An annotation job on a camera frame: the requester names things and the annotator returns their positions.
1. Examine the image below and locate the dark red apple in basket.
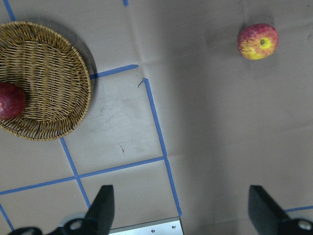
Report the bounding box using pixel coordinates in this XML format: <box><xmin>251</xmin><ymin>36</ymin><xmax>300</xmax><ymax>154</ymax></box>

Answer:
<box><xmin>0</xmin><ymin>82</ymin><xmax>26</xmax><ymax>120</ymax></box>

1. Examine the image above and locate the red yellow apple on table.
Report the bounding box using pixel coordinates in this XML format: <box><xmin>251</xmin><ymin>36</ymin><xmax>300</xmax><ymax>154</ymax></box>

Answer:
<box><xmin>237</xmin><ymin>23</ymin><xmax>279</xmax><ymax>60</ymax></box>

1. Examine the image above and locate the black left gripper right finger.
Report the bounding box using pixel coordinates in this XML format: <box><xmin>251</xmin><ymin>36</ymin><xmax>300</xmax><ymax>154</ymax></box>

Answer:
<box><xmin>248</xmin><ymin>185</ymin><xmax>313</xmax><ymax>235</ymax></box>

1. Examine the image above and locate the brown wicker basket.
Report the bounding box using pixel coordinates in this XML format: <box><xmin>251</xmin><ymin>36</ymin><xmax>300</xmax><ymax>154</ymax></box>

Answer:
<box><xmin>0</xmin><ymin>21</ymin><xmax>92</xmax><ymax>141</ymax></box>

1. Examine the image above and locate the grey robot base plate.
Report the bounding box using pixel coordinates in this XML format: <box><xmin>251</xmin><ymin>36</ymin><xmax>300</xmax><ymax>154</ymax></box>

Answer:
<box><xmin>109</xmin><ymin>217</ymin><xmax>184</xmax><ymax>235</ymax></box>

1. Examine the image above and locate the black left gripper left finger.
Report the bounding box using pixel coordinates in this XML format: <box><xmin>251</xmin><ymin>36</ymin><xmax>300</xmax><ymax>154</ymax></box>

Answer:
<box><xmin>7</xmin><ymin>185</ymin><xmax>115</xmax><ymax>235</ymax></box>

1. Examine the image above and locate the brown paper table cover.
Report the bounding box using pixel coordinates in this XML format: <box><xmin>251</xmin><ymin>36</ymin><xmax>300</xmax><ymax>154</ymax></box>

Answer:
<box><xmin>0</xmin><ymin>0</ymin><xmax>313</xmax><ymax>235</ymax></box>

